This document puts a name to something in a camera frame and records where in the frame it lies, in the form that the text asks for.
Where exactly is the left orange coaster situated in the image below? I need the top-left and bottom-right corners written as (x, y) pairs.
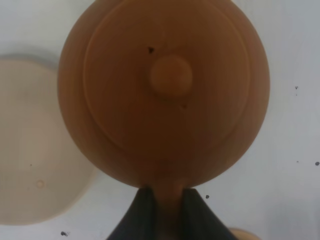
top-left (229, 228), bottom-right (261, 240)

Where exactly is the beige round teapot saucer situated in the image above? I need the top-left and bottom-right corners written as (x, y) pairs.
top-left (0, 58), bottom-right (96, 225)

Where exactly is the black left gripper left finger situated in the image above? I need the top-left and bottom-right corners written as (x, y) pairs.
top-left (107, 187), bottom-right (157, 240)

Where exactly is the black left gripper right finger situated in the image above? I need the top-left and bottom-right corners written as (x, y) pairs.
top-left (180, 188), bottom-right (236, 240)

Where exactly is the brown clay teapot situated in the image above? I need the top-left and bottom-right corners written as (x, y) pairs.
top-left (58, 0), bottom-right (270, 240)

